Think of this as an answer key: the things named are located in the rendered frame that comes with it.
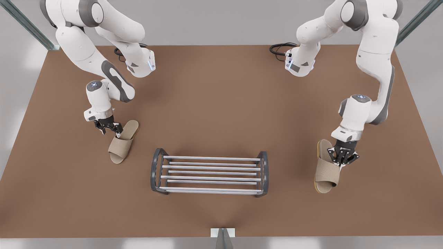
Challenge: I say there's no beige slipper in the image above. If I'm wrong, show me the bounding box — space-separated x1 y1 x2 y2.
314 139 341 194
108 120 140 164

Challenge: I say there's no black cable loop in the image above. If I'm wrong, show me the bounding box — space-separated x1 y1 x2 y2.
114 43 148 63
269 43 299 63

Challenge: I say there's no grey metal shoe rack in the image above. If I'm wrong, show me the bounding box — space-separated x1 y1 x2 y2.
150 148 269 198

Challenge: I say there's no silver frame post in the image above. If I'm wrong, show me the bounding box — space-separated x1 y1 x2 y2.
210 228 236 249
0 0 60 51
395 0 443 47

